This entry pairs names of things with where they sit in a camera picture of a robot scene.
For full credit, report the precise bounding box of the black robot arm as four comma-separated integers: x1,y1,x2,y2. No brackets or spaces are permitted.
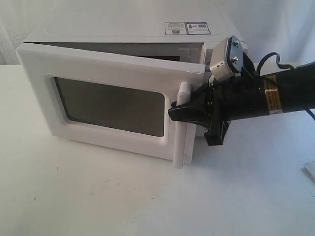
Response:
168,63,315,146

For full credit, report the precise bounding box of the white microwave door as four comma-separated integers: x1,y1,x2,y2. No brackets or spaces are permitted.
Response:
17,43,206,166

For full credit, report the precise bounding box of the white paper at table edge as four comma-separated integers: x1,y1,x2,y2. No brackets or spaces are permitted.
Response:
302,161,315,179

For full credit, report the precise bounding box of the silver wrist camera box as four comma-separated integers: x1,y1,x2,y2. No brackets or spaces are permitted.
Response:
209,35,244,81

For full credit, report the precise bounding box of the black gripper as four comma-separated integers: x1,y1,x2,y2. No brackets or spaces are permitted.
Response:
168,78,241,146

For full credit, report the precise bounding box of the white microwave oven body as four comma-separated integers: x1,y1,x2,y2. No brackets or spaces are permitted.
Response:
17,0,248,77

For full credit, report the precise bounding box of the blue warning sticker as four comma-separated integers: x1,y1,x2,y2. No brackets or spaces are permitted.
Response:
164,22,211,35

